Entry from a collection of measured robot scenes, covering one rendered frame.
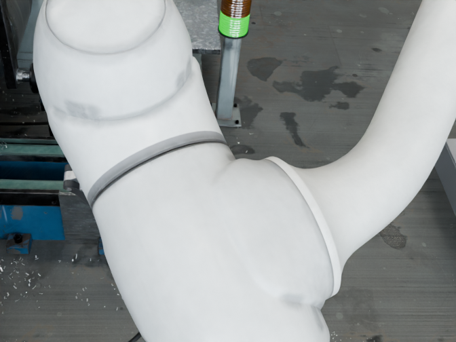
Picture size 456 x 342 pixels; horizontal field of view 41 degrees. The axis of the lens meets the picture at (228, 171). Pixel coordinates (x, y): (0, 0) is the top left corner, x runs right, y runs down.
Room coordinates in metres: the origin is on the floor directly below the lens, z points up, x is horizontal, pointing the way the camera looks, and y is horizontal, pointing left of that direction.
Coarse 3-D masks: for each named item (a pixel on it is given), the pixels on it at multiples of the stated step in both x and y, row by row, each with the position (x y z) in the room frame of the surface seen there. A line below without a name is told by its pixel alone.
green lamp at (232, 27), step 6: (222, 18) 1.06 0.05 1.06; (228, 18) 1.05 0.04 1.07; (234, 18) 1.05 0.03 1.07; (240, 18) 1.06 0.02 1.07; (246, 18) 1.07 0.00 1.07; (222, 24) 1.06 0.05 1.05; (228, 24) 1.05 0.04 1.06; (234, 24) 1.05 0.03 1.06; (240, 24) 1.06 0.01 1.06; (246, 24) 1.07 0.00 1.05; (222, 30) 1.06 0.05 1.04; (228, 30) 1.05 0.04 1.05; (234, 30) 1.05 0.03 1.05; (240, 30) 1.06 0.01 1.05; (246, 30) 1.07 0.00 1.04; (234, 36) 1.05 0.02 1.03; (240, 36) 1.06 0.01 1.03
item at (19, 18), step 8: (8, 0) 0.97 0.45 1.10; (16, 0) 1.00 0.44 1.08; (24, 0) 1.04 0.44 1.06; (8, 8) 0.95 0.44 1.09; (16, 8) 0.98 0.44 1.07; (24, 8) 1.03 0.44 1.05; (16, 16) 0.97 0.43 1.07; (24, 16) 1.01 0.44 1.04; (16, 24) 0.95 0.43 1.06; (24, 24) 1.01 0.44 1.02; (16, 32) 0.94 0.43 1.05; (16, 40) 0.93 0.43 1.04; (16, 48) 0.93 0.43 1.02; (0, 56) 0.92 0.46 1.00; (16, 56) 0.93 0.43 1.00; (0, 64) 0.92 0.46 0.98; (0, 72) 0.92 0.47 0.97
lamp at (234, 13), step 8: (224, 0) 1.06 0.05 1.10; (232, 0) 1.05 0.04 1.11; (240, 0) 1.05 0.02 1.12; (248, 0) 1.06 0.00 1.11; (224, 8) 1.06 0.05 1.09; (232, 8) 1.05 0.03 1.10; (240, 8) 1.05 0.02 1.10; (248, 8) 1.07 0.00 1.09; (232, 16) 1.05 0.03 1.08; (240, 16) 1.05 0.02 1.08
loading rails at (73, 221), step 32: (0, 160) 0.75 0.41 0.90; (32, 160) 0.76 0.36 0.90; (64, 160) 0.77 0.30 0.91; (0, 192) 0.65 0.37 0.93; (32, 192) 0.66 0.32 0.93; (64, 192) 0.67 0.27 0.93; (0, 224) 0.65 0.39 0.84; (32, 224) 0.66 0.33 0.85; (64, 224) 0.66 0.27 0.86; (96, 224) 0.67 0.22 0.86
